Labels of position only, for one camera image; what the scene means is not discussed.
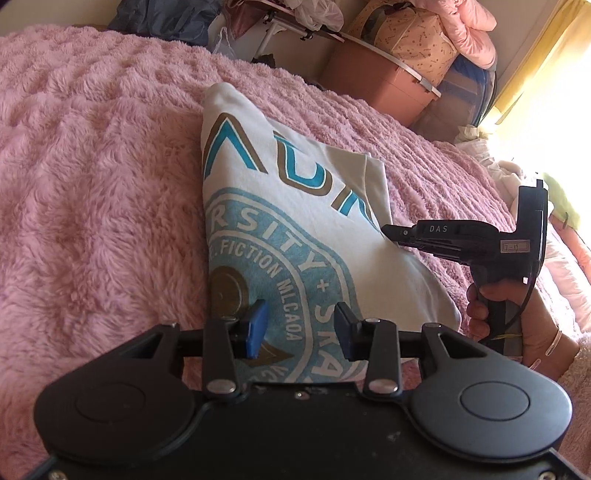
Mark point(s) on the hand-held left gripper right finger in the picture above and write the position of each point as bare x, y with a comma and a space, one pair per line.
347, 330

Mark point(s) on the floral fabric bag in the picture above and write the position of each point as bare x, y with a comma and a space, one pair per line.
411, 41

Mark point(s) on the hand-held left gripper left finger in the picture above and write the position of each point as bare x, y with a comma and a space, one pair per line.
255, 330

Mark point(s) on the white plastic bag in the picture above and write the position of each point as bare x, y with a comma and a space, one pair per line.
225, 44

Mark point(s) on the clear zip storage bag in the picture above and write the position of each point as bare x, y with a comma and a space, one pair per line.
461, 106

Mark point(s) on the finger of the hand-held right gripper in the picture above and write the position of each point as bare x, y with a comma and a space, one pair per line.
400, 233
427, 251

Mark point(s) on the pink plastic storage box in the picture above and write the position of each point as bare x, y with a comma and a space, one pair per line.
369, 85

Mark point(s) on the white crumpled cloth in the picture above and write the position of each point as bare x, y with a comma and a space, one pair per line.
323, 14

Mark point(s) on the dark blue fabric bag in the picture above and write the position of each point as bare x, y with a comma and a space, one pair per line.
161, 14

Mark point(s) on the pale pink quilt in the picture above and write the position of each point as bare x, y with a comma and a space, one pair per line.
565, 277

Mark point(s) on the pink padded jacket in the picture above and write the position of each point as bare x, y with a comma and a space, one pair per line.
471, 32

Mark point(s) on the pink fluffy blanket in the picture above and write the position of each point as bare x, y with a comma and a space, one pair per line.
92, 184

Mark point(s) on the yellow curtain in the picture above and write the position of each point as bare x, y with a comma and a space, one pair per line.
563, 46

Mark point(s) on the white printed sweatshirt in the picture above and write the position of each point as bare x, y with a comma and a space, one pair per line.
286, 207

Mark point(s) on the person's right hand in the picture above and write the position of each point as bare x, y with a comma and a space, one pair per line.
478, 314

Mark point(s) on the green cloth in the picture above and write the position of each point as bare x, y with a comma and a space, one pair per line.
561, 203

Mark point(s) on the pink hanging cloth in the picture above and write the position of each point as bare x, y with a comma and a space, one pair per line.
242, 14

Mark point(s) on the small folding table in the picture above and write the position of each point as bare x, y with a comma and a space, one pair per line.
270, 37

